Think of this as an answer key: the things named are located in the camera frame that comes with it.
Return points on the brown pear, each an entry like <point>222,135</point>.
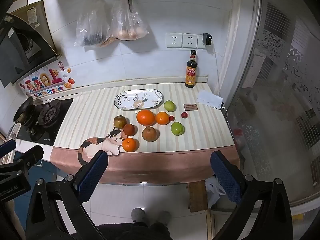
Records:
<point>119,121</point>
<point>150,133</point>

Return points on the white paper packet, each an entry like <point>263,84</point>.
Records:
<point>209,99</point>

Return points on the black plug adapter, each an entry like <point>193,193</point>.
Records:
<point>208,39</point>

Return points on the white wall socket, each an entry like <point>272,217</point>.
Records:
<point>174,40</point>
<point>200,43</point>
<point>190,40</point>

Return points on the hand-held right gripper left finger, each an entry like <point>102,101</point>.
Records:
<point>93,172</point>

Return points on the medium orange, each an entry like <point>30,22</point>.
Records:
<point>162,118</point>

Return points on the wooden stool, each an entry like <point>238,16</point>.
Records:
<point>197,195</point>

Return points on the striped cat print tablecloth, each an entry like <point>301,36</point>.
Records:
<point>100,110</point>

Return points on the dark soy sauce bottle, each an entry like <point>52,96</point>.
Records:
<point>191,73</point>

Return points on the black gas stove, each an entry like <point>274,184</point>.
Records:
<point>57,122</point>

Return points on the white plastic bag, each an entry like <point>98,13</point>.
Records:
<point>213,190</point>

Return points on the green mango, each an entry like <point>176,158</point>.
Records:
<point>169,105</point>

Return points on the grey slipper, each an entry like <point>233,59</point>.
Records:
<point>163,217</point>
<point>138,215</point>

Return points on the brown rectangular label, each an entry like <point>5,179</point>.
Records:
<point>190,107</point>

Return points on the dark reddish tangerine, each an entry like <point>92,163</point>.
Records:
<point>129,129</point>

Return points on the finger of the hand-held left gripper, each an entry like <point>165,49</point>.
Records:
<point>7,148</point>
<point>32,155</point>

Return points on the metal fruit bowl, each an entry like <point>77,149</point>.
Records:
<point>139,99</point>

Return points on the dark frying pan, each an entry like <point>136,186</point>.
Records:
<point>23,110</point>

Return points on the black range hood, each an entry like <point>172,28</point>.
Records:
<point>20,45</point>

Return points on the colourful wall sticker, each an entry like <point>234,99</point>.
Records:
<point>46,81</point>

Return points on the bright orange tangerine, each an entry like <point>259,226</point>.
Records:
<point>130,145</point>

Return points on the green apple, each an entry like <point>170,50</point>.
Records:
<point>177,128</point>

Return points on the person's dark trousers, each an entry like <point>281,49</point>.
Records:
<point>132,232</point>

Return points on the clear bag with brown eggs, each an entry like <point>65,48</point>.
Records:
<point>127,22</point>

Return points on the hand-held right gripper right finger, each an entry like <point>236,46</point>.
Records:
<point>225,177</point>

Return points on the patterned frosted glass door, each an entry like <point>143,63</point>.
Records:
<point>282,92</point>

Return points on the clear bag with dark contents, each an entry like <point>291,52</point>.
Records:
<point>93,22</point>

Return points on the large orange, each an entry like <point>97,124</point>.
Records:
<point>145,117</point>

